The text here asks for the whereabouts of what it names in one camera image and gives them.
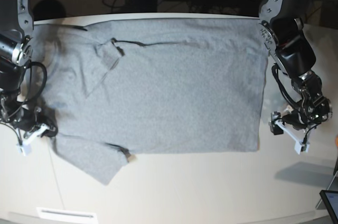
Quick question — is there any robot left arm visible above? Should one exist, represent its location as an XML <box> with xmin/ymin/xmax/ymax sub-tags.
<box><xmin>259</xmin><ymin>0</ymin><xmax>332</xmax><ymax>134</ymax></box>

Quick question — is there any grey T-shirt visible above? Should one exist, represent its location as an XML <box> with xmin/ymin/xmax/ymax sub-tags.
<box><xmin>33</xmin><ymin>18</ymin><xmax>267</xmax><ymax>185</ymax></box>

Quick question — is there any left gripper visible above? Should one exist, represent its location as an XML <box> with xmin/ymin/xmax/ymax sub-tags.
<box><xmin>269</xmin><ymin>111</ymin><xmax>306</xmax><ymax>135</ymax></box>

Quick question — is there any white paper label strip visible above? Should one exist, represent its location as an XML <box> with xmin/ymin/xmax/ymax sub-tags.
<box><xmin>36</xmin><ymin>207</ymin><xmax>97</xmax><ymax>221</ymax></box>

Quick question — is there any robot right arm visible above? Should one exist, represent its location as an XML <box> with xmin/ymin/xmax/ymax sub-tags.
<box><xmin>1</xmin><ymin>0</ymin><xmax>58</xmax><ymax>137</ymax></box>

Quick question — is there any tablet with stand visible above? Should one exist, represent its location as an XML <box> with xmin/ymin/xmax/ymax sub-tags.
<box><xmin>316</xmin><ymin>161</ymin><xmax>337</xmax><ymax>224</ymax></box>

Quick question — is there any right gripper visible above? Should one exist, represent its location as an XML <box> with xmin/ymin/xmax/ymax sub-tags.
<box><xmin>10</xmin><ymin>108</ymin><xmax>58</xmax><ymax>138</ymax></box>

